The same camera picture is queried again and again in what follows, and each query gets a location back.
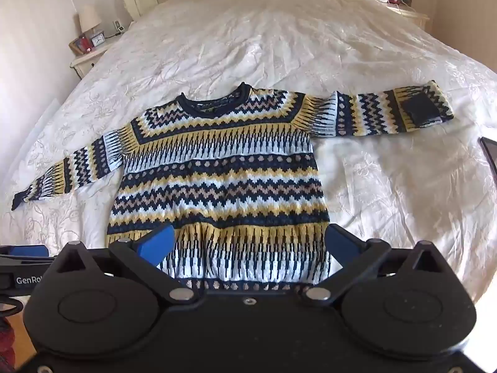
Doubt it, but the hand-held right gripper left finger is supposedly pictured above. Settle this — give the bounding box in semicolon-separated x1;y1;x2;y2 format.
52;224;195;307

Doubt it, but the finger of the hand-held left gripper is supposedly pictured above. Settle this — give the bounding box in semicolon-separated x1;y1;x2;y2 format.
0;244;56;267

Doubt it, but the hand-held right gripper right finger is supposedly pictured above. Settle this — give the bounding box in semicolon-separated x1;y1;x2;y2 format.
302;224;448;307

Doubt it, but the navy yellow patterned knit sweater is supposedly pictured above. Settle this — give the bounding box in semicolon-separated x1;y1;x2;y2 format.
11;81;456;293

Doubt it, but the red patterned cloth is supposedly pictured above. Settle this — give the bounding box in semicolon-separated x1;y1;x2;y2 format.
0;319;17;372

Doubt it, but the cream nightstand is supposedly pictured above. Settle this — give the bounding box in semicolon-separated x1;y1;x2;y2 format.
382;2;431;30
70;33;125;81

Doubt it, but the white floral bedspread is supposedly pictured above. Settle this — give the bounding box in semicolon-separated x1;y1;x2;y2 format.
0;0;497;307

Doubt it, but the cream shade table lamp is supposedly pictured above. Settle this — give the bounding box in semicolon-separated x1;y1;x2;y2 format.
78;6;104;42

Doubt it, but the red picture frame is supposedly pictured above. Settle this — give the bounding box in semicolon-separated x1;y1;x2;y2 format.
69;36;94;55

